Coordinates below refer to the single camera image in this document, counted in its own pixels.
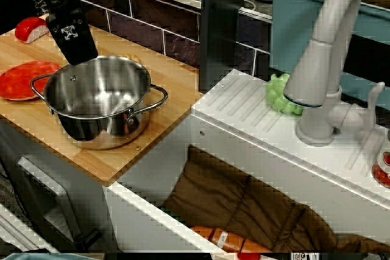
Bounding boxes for teal plastic bin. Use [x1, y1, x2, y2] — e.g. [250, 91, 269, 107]
[266, 0, 390, 111]

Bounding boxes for white toy sink unit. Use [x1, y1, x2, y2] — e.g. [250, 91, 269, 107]
[103, 69, 390, 255]

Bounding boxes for red tomato can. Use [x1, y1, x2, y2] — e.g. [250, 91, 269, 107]
[371, 128, 390, 189]

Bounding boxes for green toy grapes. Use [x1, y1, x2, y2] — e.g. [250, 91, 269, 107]
[266, 72, 305, 116]

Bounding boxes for wooden countertop board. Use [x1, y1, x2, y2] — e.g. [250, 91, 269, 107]
[0, 13, 204, 187]

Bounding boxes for black vertical post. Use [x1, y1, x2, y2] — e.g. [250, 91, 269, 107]
[198, 0, 246, 94]

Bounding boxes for grey faucet lever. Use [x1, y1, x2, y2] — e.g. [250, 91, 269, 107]
[341, 82, 386, 135]

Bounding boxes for red plastic plate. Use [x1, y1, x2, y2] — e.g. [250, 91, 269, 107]
[0, 60, 62, 101]

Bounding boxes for black knob handle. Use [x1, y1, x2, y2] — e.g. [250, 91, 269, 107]
[74, 228, 103, 253]

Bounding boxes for white metal rail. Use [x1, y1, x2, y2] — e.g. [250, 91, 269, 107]
[0, 203, 59, 255]

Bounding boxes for orange toy sausage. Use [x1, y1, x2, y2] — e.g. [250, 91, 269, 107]
[189, 225, 274, 254]

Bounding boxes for dark grey oven door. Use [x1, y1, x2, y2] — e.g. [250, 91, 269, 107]
[16, 155, 77, 242]

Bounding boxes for red and white toy sushi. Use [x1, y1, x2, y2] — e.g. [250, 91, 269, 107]
[14, 16, 50, 44]

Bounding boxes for brown cloth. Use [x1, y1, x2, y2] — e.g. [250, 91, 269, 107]
[163, 145, 390, 253]

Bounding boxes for white cable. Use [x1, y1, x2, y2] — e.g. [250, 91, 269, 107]
[243, 0, 274, 11]

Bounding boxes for black floor cable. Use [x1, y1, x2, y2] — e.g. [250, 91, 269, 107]
[0, 156, 40, 233]

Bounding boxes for grey toy faucet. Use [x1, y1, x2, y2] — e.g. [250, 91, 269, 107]
[283, 0, 365, 147]

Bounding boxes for stainless steel pot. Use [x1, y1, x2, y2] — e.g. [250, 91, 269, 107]
[29, 55, 169, 150]

